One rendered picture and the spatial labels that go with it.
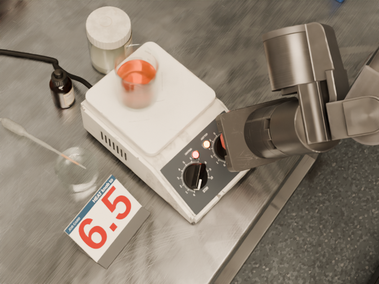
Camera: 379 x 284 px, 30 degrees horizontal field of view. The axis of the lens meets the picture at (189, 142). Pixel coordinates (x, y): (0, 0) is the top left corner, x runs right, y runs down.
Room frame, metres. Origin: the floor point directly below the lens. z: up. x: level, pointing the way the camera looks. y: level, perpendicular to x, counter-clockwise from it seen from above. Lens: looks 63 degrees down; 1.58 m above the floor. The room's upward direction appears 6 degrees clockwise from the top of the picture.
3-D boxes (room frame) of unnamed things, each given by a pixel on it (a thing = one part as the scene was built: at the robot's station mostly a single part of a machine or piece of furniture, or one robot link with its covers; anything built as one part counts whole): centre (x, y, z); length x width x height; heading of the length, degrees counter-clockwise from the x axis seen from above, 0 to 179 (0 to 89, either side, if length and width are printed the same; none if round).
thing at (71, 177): (0.37, 0.14, 0.76); 0.06 x 0.06 x 0.02
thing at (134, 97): (0.44, 0.07, 0.87); 0.06 x 0.05 x 0.08; 40
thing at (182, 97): (0.44, 0.05, 0.83); 0.12 x 0.12 x 0.01; 53
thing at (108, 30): (0.55, 0.12, 0.79); 0.06 x 0.06 x 0.08
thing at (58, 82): (0.47, 0.18, 0.78); 0.03 x 0.03 x 0.07
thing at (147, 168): (0.43, 0.03, 0.79); 0.22 x 0.13 x 0.08; 53
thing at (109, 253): (0.30, 0.09, 0.77); 0.09 x 0.06 x 0.04; 150
